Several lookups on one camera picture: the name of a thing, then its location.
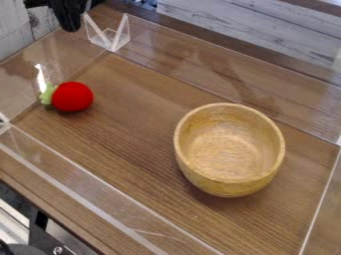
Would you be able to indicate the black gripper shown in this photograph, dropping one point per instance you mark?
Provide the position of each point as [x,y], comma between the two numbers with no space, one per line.
[66,10]

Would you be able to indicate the red felt strawberry toy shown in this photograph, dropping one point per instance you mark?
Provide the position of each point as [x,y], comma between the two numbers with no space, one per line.
[69,97]

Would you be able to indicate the light wooden bowl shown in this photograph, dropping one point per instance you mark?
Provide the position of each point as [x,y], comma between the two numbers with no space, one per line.
[228,149]

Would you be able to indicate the black table leg bracket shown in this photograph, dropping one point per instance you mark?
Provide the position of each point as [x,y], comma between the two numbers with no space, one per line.
[41,239]

